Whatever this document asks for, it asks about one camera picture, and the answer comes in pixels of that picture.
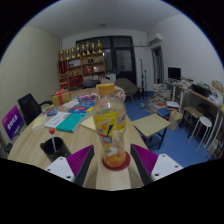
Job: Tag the olive armchair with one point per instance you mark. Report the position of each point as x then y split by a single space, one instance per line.
127 87

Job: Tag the white booklet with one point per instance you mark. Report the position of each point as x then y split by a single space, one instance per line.
56 120

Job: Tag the small blue book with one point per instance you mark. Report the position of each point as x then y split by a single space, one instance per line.
50 111

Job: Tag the cream book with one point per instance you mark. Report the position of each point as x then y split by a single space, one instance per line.
39 122

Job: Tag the long wooden desk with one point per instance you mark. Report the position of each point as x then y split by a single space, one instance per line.
203 96

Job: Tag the pink pouch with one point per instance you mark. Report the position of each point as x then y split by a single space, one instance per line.
85 97

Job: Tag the dark square stool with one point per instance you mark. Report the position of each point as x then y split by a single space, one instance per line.
191 111

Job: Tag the black microphone stand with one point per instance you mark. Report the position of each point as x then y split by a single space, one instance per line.
141 80

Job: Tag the black office chair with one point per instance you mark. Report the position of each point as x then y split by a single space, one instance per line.
29 108

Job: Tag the yellow gift box red ribbon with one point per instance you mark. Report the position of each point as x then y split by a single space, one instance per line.
61 99

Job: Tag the black cup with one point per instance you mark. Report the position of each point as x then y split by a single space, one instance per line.
60 150

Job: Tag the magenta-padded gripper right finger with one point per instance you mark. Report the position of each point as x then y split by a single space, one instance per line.
148 160

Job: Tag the white round stool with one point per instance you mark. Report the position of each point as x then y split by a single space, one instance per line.
204 121

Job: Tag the yellow-labelled clear drink bottle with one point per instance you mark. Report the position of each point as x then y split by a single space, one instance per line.
110 133

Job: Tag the tan notepad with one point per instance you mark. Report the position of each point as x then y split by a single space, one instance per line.
89 123

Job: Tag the black computer monitor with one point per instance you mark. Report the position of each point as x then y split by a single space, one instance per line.
174 73

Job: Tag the pile of books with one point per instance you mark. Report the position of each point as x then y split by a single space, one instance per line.
161 98

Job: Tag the flat round red coaster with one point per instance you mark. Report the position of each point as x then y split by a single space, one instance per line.
127 161

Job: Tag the small wooden side table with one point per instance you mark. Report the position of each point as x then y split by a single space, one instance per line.
150 125

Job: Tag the teal book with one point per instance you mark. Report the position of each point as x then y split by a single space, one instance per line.
70 122

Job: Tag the purple sign board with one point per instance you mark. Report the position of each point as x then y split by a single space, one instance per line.
12 122

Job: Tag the red-ball stirrer stick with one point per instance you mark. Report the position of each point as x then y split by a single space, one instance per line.
52 130

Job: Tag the blue and red book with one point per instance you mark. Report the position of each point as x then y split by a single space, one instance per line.
81 107

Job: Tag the wooden shelf unit with trophies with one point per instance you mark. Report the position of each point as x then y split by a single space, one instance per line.
81 68

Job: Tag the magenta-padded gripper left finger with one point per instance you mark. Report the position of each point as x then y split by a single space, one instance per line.
78 161

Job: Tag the white air conditioner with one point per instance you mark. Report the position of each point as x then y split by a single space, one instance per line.
155 39

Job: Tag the brown paper bag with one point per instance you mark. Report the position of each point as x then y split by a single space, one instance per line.
175 120

